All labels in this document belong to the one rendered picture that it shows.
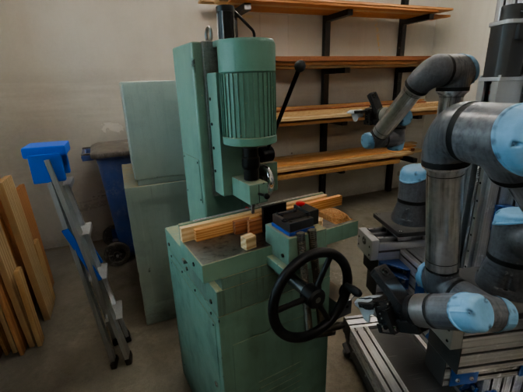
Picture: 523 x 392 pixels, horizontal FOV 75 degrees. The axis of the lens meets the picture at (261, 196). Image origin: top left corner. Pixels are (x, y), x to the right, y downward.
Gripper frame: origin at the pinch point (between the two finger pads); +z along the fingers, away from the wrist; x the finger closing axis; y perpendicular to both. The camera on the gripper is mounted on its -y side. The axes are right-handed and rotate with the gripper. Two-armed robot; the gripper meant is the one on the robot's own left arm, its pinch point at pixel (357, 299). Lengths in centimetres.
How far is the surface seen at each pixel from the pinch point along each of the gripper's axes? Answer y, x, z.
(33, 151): -85, -75, 76
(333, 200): -31.7, 24.8, 26.8
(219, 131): -63, -18, 20
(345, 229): -19.4, 17.2, 16.1
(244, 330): 2.1, -24.6, 28.7
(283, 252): -18.6, -13.8, 8.8
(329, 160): -86, 165, 184
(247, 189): -41.2, -14.7, 18.8
